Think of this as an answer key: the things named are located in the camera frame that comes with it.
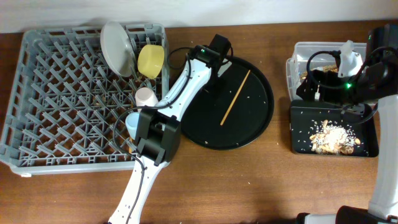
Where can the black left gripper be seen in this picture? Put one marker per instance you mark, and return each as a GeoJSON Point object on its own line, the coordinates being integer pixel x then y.
{"type": "Point", "coordinates": [217, 86]}

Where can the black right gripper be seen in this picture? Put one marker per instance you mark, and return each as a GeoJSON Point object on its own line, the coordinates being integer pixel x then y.
{"type": "Point", "coordinates": [328, 79]}

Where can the brown Nescafe Gold sachet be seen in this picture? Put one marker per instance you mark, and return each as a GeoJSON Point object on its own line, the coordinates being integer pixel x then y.
{"type": "Point", "coordinates": [327, 68]}

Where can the wooden chopstick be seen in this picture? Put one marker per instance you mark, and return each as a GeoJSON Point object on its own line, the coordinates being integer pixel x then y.
{"type": "Point", "coordinates": [234, 99]}

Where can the yellow bowl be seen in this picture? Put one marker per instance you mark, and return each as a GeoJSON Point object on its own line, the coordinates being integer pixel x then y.
{"type": "Point", "coordinates": [151, 60]}

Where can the pink cup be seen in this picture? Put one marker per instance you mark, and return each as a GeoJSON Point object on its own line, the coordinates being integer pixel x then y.
{"type": "Point", "coordinates": [145, 97]}

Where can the blue cup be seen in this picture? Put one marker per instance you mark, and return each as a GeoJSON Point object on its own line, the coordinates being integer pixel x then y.
{"type": "Point", "coordinates": [131, 123]}

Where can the grey plate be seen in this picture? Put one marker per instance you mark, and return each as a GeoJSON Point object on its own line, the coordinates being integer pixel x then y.
{"type": "Point", "coordinates": [117, 49]}

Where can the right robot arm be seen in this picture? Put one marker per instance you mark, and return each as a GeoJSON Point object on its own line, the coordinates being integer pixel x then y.
{"type": "Point", "coordinates": [376, 86]}

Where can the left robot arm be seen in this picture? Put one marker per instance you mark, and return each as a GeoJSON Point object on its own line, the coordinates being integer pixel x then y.
{"type": "Point", "coordinates": [154, 131]}

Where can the clear plastic waste bin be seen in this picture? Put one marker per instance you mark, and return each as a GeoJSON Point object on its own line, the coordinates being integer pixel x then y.
{"type": "Point", "coordinates": [296, 65]}

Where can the grey dishwasher rack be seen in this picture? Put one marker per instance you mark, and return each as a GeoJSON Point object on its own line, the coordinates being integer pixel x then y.
{"type": "Point", "coordinates": [63, 111]}

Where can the round black tray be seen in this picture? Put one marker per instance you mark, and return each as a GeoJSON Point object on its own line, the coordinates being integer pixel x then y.
{"type": "Point", "coordinates": [248, 118]}

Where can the black rectangular tray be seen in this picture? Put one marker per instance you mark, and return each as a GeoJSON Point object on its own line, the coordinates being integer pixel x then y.
{"type": "Point", "coordinates": [303, 113]}

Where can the food scraps and rice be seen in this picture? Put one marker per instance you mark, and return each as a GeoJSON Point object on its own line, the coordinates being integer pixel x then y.
{"type": "Point", "coordinates": [332, 138]}

